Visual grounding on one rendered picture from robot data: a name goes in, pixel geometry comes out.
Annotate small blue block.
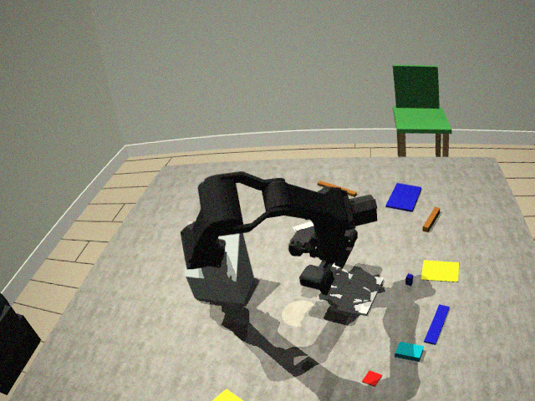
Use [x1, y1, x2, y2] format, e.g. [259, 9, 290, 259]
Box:
[405, 274, 414, 286]

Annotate red flat square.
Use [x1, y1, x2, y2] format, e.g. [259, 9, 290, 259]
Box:
[362, 371, 382, 386]

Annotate blue flat bar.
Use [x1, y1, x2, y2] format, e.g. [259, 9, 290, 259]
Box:
[424, 304, 449, 345]

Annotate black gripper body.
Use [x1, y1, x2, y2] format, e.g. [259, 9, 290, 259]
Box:
[299, 229, 358, 291]

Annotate cyan rectangular block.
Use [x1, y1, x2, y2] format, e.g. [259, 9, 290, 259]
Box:
[395, 342, 424, 362]

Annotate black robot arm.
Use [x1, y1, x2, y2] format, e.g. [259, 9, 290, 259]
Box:
[181, 171, 377, 269]

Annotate orange rectangular bar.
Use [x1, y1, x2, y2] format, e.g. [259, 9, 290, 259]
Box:
[422, 207, 441, 233]
[317, 180, 357, 197]

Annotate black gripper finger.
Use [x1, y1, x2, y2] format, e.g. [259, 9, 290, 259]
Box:
[320, 278, 334, 296]
[334, 243, 354, 268]

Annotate blue flat plate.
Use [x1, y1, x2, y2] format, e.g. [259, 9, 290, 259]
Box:
[385, 183, 421, 212]

